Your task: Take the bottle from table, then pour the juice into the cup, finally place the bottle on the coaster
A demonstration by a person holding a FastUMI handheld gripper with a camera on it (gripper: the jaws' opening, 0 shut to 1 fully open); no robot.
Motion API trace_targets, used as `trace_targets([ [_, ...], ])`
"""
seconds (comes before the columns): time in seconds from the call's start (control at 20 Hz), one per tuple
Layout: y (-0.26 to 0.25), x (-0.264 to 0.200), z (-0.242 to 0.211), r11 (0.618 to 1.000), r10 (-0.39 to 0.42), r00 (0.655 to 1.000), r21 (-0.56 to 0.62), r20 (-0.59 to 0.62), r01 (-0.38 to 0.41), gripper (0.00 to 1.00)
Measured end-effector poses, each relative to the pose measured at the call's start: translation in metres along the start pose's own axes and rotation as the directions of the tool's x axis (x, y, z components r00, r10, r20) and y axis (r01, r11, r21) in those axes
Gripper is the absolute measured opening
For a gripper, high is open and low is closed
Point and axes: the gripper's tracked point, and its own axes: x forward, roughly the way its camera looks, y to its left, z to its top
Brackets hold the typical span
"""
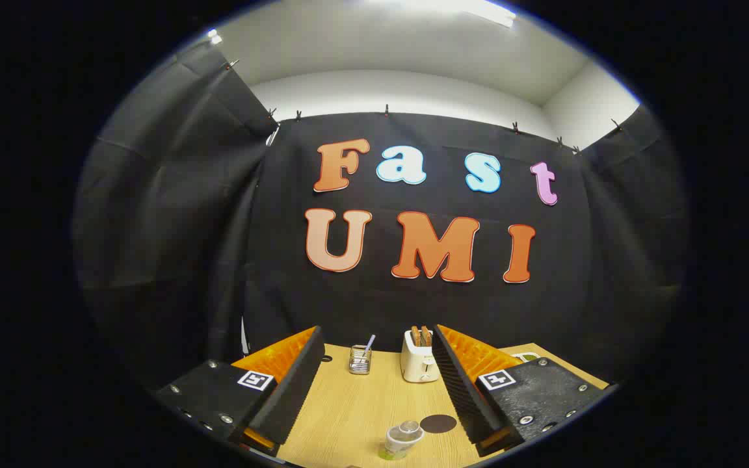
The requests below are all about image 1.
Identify cream toaster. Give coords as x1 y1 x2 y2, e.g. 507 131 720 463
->
400 330 441 384

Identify long ceiling light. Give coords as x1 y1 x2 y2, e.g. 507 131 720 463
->
374 0 518 28

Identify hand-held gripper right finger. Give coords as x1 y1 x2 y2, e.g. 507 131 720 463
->
431 324 612 457

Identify black backdrop cloth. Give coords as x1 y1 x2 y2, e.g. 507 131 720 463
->
74 40 687 391

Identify dark brown round coaster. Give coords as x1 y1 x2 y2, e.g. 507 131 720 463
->
419 414 458 434

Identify juice bottle with white label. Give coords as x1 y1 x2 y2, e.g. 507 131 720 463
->
378 421 425 461

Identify wire mesh holder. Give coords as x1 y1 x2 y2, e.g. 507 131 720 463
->
349 345 373 375

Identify wooden table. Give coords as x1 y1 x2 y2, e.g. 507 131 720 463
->
231 343 609 468

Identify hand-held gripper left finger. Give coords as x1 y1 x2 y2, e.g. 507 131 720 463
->
155 326 326 457

